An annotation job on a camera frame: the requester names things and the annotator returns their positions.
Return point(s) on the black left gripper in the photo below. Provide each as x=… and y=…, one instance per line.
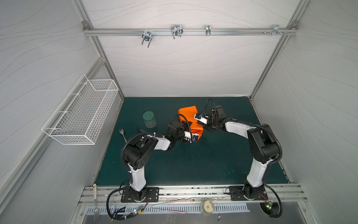
x=184, y=130

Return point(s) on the orange wrapping paper sheet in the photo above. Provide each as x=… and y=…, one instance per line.
x=189, y=113

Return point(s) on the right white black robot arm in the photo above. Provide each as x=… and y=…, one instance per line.
x=264, y=146

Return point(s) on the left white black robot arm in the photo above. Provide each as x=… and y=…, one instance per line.
x=140, y=147

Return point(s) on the silver metal fork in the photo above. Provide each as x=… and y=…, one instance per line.
x=122, y=133

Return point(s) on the middle metal u-bolt clamp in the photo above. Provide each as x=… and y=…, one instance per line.
x=176, y=30

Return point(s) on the metal u-bolt clamp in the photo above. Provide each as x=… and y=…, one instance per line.
x=176, y=30
x=147, y=37

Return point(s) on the white slotted vent strip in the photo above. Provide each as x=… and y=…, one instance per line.
x=189, y=208

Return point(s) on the left metal u-bolt clamp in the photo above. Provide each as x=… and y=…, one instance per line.
x=147, y=37

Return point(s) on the right metal bolt clamp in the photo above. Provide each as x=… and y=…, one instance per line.
x=275, y=31

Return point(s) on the fork hanging at front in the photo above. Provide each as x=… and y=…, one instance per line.
x=96, y=211

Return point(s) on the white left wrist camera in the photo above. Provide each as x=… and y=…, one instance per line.
x=191, y=137

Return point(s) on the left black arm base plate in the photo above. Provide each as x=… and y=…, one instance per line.
x=147, y=194

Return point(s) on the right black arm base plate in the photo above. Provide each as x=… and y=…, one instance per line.
x=237, y=193

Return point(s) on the small metal bracket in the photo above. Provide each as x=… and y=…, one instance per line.
x=208, y=30

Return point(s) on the white wire basket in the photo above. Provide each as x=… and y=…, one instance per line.
x=80, y=117

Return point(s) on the aluminium crossbar rail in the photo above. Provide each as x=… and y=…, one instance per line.
x=186, y=31

